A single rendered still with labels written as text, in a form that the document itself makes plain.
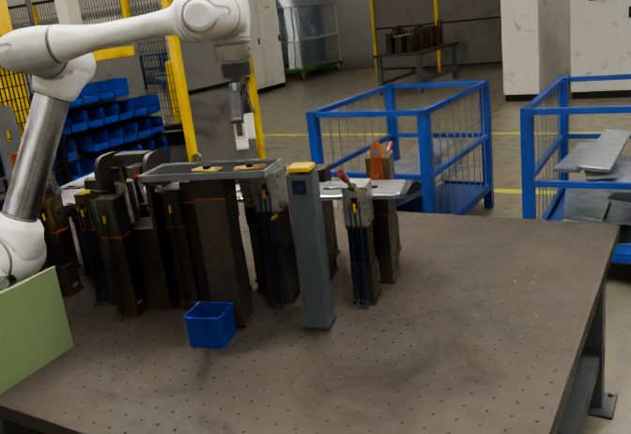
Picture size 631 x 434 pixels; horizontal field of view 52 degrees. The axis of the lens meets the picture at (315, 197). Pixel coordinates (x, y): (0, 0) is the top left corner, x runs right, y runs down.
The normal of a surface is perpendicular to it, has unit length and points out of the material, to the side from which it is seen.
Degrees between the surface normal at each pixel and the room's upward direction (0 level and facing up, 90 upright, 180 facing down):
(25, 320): 90
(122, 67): 90
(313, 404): 0
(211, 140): 90
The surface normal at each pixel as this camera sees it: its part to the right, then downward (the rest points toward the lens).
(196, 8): 0.00, 0.28
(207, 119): 0.86, 0.04
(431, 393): -0.11, -0.96
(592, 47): -0.49, 0.29
